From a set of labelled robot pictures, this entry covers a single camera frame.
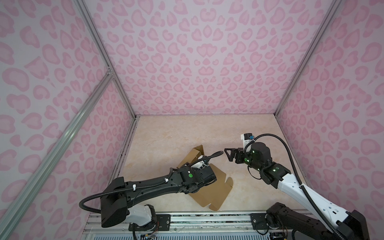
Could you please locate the brown cardboard box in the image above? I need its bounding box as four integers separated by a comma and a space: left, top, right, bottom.
178, 145, 234, 211

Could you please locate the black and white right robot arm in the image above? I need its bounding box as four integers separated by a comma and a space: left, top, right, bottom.
225, 142, 370, 240

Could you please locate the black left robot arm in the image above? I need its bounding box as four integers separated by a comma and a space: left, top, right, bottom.
100, 166, 217, 228

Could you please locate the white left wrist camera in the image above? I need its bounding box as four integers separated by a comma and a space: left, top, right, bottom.
198, 161, 209, 169

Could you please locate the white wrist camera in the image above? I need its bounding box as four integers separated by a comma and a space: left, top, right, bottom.
241, 133, 254, 148
198, 161, 209, 169

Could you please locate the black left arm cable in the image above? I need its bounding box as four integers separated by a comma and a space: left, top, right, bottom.
183, 150, 225, 169

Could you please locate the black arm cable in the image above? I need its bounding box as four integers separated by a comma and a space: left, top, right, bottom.
244, 133, 349, 240
183, 150, 225, 169

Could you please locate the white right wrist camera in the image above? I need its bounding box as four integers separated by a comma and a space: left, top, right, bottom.
241, 133, 254, 148

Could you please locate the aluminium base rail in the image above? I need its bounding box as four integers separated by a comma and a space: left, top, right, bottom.
79, 209, 347, 240

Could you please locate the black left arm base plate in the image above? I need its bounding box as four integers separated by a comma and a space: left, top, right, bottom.
129, 214, 171, 232

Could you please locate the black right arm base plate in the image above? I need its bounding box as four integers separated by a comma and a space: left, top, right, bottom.
250, 213, 287, 232

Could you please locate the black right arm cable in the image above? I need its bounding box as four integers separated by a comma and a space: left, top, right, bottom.
244, 133, 349, 240

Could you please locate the aluminium right corner post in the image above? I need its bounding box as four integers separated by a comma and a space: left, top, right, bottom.
274, 0, 345, 118

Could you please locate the aluminium corner post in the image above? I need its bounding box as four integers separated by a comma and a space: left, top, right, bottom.
73, 0, 137, 119
274, 0, 345, 118

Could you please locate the aluminium diagonal frame bar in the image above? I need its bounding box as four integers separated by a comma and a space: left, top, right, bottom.
0, 71, 114, 238

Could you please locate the aluminium left corner post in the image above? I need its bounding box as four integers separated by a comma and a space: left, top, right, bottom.
73, 0, 137, 119

